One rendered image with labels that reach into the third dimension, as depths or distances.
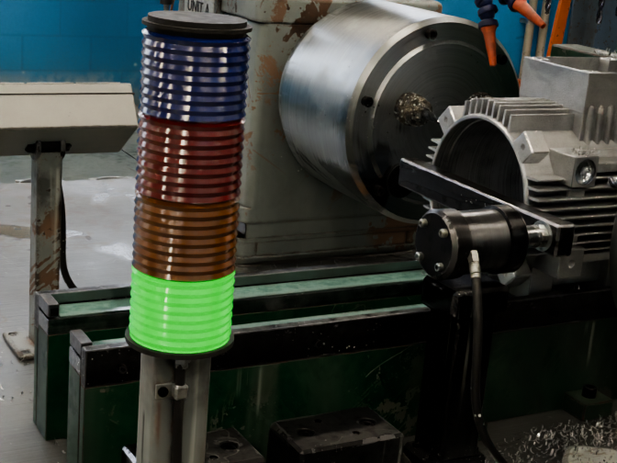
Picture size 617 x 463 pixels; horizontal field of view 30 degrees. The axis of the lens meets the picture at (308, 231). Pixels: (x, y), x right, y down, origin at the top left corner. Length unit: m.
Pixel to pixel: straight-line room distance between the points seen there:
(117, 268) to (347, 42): 0.42
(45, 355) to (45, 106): 0.27
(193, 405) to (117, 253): 0.90
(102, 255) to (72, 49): 5.23
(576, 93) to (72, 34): 5.72
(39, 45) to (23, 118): 5.55
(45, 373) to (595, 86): 0.58
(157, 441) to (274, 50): 0.87
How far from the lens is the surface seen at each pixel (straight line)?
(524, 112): 1.13
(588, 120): 1.16
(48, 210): 1.21
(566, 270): 1.13
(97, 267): 1.52
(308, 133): 1.39
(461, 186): 1.13
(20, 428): 1.09
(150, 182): 0.64
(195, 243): 0.64
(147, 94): 0.63
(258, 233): 1.54
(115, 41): 6.84
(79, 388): 0.95
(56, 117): 1.17
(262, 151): 1.51
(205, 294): 0.65
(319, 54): 1.40
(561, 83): 1.18
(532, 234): 1.02
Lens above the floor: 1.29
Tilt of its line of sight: 16 degrees down
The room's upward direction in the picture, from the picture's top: 5 degrees clockwise
